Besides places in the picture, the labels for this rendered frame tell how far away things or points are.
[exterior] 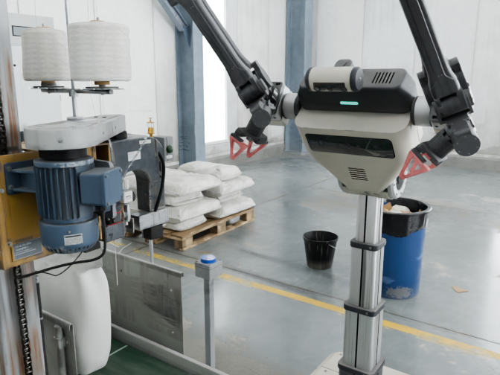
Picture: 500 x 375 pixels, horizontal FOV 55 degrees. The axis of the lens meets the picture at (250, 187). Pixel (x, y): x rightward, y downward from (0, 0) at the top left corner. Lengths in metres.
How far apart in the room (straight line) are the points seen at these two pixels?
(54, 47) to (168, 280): 1.06
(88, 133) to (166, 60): 6.22
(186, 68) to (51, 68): 6.09
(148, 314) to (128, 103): 4.95
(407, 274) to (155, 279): 1.99
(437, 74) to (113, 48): 0.82
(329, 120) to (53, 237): 0.90
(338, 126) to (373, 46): 8.23
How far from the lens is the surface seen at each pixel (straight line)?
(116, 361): 2.22
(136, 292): 2.33
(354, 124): 1.54
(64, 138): 1.27
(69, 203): 1.33
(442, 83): 1.22
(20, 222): 1.48
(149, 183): 1.75
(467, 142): 1.22
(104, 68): 1.36
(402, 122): 1.51
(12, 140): 1.50
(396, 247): 3.51
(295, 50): 10.21
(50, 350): 1.96
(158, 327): 2.30
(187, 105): 7.62
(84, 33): 1.38
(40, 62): 1.59
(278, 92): 1.68
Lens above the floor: 1.54
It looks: 13 degrees down
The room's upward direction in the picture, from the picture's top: straight up
